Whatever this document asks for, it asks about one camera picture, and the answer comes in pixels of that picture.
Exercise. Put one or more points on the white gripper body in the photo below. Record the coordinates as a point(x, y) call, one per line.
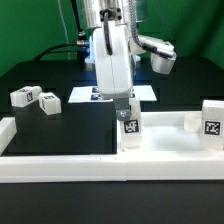
point(113, 72)

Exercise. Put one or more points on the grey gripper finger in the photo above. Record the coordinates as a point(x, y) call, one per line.
point(122, 108)

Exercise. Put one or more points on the white square tabletop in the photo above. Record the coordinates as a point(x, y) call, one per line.
point(177, 132)

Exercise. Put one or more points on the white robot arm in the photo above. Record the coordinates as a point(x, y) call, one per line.
point(106, 13)

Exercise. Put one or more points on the white sheet with fiducial tags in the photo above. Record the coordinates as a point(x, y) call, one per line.
point(91, 94)

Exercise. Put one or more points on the white L-shaped obstacle fence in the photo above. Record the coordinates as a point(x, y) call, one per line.
point(123, 166)

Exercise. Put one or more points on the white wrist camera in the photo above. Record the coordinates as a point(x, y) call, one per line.
point(162, 53)

